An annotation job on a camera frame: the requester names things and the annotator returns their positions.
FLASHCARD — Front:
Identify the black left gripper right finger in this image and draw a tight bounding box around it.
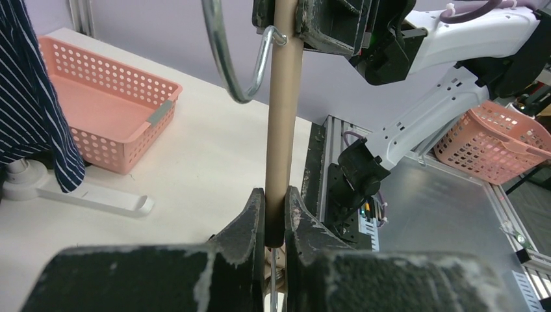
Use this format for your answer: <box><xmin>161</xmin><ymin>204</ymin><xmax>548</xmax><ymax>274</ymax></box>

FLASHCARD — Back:
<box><xmin>285</xmin><ymin>187</ymin><xmax>513</xmax><ymax>311</ymax></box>

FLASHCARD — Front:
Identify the beige clip hanger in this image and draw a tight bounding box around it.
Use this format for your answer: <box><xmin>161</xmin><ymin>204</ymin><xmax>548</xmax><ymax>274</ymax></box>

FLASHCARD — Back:
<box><xmin>201</xmin><ymin>1</ymin><xmax>303</xmax><ymax>311</ymax></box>

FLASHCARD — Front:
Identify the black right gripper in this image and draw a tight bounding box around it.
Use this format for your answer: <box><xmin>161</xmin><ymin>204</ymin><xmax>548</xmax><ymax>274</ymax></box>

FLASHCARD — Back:
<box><xmin>251</xmin><ymin>0</ymin><xmax>426</xmax><ymax>86</ymax></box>

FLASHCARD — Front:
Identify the navy striped underwear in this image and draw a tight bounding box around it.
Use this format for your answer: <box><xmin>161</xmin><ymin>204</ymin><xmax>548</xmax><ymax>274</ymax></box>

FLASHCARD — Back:
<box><xmin>1</xmin><ymin>1</ymin><xmax>85</xmax><ymax>193</ymax></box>

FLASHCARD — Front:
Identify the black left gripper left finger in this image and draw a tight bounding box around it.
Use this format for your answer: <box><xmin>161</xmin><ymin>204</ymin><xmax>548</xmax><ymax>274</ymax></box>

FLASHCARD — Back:
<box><xmin>22</xmin><ymin>188</ymin><xmax>265</xmax><ymax>311</ymax></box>

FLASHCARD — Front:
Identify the pink plastic basket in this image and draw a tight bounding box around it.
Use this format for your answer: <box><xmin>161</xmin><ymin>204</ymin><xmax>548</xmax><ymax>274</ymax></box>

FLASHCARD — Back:
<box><xmin>38</xmin><ymin>36</ymin><xmax>183</xmax><ymax>175</ymax></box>

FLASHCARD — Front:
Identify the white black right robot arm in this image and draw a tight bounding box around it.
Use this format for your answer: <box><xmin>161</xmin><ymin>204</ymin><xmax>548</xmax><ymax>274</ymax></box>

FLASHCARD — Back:
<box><xmin>287</xmin><ymin>1</ymin><xmax>550</xmax><ymax>208</ymax></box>

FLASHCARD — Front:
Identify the silver white clothes rack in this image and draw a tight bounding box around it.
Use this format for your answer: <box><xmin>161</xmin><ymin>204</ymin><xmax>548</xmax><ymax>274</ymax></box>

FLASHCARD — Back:
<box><xmin>2</xmin><ymin>159</ymin><xmax>155</xmax><ymax>218</ymax></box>

